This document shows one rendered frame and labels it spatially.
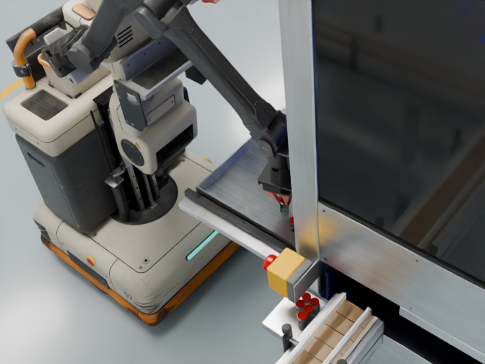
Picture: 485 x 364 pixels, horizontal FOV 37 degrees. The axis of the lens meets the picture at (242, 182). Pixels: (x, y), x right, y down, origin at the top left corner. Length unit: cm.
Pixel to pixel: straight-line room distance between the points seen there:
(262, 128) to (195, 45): 23
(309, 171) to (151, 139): 92
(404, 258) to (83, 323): 168
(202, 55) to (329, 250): 48
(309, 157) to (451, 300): 36
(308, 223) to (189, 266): 117
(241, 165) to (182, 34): 57
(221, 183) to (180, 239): 71
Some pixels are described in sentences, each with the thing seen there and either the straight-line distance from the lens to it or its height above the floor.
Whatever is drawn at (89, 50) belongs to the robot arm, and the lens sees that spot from 176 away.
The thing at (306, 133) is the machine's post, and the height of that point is 138.
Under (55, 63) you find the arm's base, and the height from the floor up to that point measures 118.
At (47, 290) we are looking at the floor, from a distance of 294.
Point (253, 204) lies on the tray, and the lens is 183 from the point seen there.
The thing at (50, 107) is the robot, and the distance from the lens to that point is 239.
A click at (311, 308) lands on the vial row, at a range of 159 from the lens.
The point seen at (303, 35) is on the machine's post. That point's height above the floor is 159.
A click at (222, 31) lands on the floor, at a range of 397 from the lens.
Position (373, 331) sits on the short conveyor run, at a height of 93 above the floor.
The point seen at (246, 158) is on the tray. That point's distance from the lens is 195.
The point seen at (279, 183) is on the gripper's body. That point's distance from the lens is 169.
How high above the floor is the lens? 226
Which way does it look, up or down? 47 degrees down
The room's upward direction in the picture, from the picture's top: 8 degrees counter-clockwise
